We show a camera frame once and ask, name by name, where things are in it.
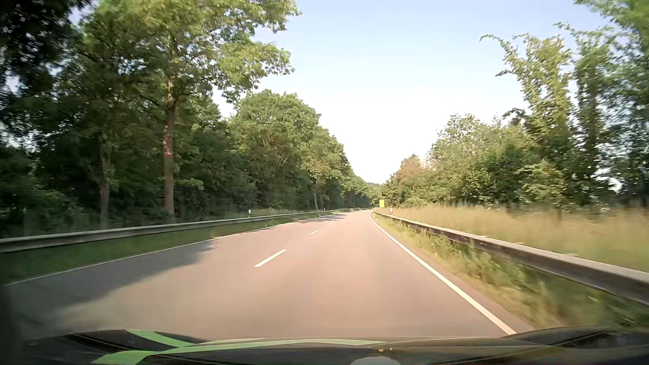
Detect grey asphalt road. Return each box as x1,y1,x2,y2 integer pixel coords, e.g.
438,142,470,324
5,209,535,341

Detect road markings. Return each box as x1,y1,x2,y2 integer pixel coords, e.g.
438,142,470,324
6,211,517,336

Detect car's own bonnet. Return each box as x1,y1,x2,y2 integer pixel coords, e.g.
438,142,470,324
20,326,649,365

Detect row of trees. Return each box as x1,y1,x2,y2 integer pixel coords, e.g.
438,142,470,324
381,0,649,211
0,0,381,239

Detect grass verge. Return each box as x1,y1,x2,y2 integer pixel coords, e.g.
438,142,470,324
0,210,351,286
374,214,649,329

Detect dry tall grass field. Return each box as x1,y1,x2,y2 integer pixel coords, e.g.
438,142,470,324
378,204,649,273

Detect grey metal guard rail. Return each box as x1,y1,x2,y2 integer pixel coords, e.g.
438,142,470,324
0,208,351,253
372,210,649,306

